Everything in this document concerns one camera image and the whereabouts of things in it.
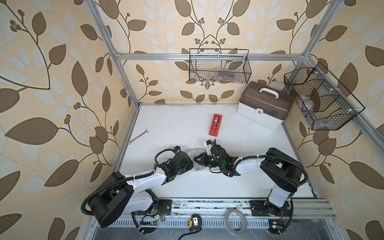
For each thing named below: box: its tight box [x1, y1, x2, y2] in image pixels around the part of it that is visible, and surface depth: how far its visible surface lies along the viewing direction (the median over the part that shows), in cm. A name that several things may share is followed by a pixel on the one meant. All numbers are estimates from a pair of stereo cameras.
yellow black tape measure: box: [189, 213, 203, 233], surface depth 69 cm
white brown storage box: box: [237, 81, 295, 130], surface depth 100 cm
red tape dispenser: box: [208, 114, 223, 137], surface depth 104 cm
